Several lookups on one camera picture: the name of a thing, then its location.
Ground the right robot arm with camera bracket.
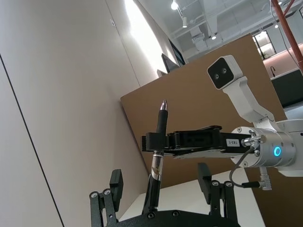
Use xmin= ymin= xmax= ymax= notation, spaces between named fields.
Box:
xmin=206 ymin=54 xmax=303 ymax=190

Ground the dark counter with black faucet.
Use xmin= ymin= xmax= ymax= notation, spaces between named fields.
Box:
xmin=270 ymin=66 xmax=303 ymax=107

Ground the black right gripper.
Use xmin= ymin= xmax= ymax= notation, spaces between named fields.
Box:
xmin=141 ymin=129 xmax=252 ymax=159

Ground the red steel pipe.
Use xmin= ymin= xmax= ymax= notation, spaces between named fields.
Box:
xmin=270 ymin=0 xmax=303 ymax=70

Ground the thin grey cable with plug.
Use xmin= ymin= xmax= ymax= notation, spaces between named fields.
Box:
xmin=228 ymin=134 xmax=273 ymax=190

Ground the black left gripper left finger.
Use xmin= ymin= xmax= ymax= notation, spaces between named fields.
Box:
xmin=89 ymin=168 xmax=124 ymax=227

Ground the black pen with silver tip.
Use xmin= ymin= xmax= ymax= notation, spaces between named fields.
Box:
xmin=144 ymin=99 xmax=169 ymax=211

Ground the dark monitor screen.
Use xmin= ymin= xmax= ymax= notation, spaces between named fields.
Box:
xmin=161 ymin=52 xmax=178 ymax=73
xmin=168 ymin=38 xmax=187 ymax=67

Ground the brown partition board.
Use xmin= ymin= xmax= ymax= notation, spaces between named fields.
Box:
xmin=120 ymin=33 xmax=288 ymax=227

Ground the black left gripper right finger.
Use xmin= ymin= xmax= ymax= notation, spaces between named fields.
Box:
xmin=197 ymin=162 xmax=239 ymax=227

